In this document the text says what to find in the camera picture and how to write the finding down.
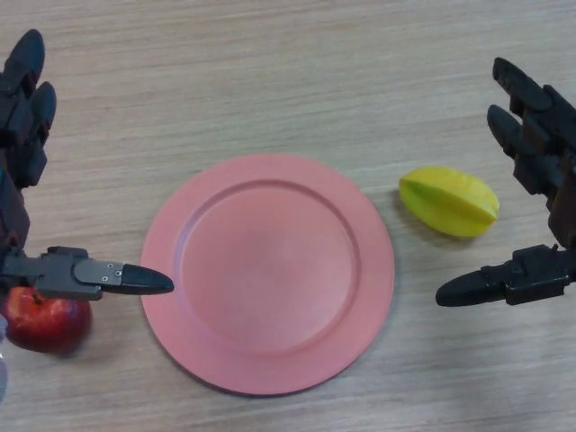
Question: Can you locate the yellow starfruit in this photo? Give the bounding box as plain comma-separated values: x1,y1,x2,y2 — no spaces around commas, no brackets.
398,165,500,239

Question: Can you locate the pink round plate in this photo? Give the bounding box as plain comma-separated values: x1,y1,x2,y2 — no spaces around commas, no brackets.
139,153,397,398

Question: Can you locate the red apple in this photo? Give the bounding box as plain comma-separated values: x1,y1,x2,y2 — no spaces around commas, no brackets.
2,287,94,355

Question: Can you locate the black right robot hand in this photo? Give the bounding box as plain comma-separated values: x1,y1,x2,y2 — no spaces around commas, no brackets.
435,56,576,308

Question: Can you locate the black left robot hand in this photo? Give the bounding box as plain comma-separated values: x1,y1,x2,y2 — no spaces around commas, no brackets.
0,29,175,302

